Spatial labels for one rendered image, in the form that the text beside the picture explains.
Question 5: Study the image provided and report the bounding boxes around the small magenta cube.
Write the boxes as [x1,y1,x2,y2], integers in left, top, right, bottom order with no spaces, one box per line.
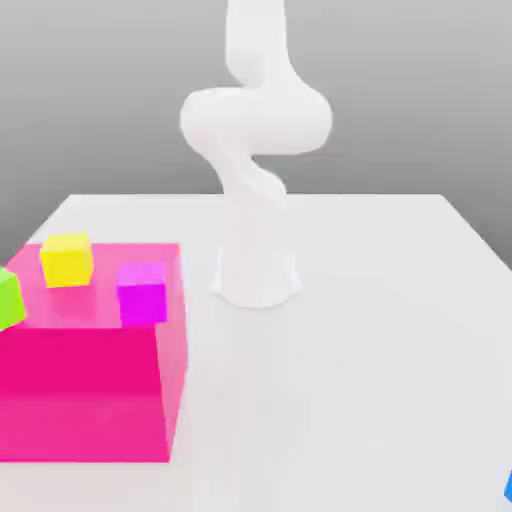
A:
[116,261,168,329]

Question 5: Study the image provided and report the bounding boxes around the small yellow cube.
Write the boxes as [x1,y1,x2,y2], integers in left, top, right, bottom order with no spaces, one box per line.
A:
[39,232,94,289]

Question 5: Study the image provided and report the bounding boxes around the small green cube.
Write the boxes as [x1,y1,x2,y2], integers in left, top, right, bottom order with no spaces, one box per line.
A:
[0,266,28,332]

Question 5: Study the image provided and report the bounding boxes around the large pink box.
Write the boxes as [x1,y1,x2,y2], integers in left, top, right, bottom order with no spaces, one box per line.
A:
[0,242,189,464]

